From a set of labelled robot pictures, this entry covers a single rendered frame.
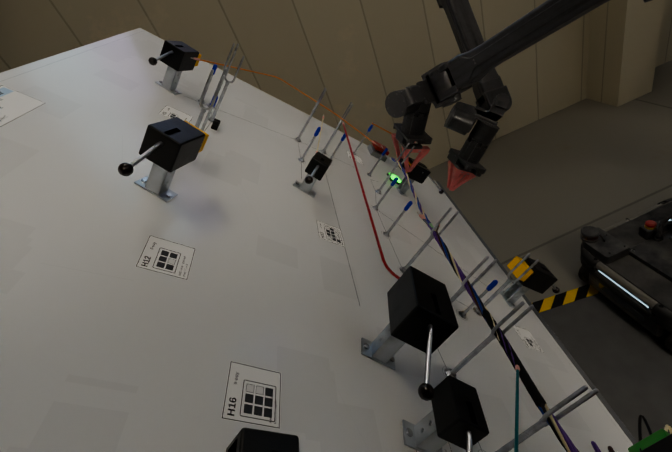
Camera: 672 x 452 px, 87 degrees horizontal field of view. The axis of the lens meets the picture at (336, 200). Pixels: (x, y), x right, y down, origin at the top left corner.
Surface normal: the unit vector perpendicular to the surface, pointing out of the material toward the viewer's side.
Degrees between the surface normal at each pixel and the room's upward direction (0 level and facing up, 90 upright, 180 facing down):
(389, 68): 90
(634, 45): 90
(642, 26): 90
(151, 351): 50
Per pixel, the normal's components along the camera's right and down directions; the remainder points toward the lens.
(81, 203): 0.50, -0.77
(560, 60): 0.24, 0.47
